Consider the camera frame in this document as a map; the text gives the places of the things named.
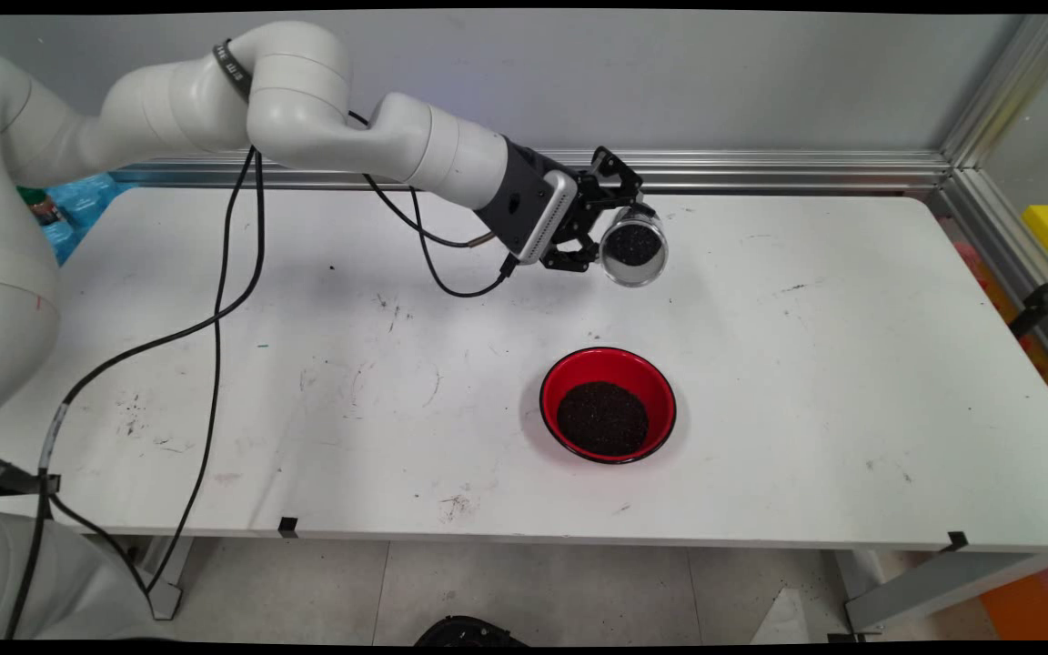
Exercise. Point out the green and red packet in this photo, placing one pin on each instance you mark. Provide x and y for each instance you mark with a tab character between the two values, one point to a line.
35	202

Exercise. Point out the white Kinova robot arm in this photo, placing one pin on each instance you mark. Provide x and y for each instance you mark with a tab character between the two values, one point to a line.
306	100

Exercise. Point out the orange crate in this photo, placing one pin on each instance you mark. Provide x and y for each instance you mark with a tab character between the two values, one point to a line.
1033	600

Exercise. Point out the red bowl black rim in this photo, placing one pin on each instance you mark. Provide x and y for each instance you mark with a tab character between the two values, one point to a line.
597	368

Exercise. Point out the aluminium frame rail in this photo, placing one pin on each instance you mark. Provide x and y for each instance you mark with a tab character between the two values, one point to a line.
997	227
760	171

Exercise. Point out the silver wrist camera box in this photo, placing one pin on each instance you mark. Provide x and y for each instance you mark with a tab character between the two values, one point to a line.
549	218

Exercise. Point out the black table edge clip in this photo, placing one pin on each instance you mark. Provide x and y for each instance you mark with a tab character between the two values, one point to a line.
287	527
957	541

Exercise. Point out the black granules heap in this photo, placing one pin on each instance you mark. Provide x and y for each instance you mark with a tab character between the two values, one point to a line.
601	418
633	246

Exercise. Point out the black round floor object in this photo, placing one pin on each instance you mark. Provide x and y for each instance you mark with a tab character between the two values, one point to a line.
469	632

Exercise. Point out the aluminium frame post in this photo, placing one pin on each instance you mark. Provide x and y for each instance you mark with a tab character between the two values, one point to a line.
1004	91

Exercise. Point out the clear plastic screw-top jar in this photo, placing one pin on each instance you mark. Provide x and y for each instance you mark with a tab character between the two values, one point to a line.
656	268

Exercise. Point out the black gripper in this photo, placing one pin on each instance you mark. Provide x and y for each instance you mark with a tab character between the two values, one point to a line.
515	196

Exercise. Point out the blue plastic packs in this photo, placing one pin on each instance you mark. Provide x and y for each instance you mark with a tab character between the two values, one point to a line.
87	205

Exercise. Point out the grey metal table leg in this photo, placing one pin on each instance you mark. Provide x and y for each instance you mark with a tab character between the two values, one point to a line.
933	582
165	564

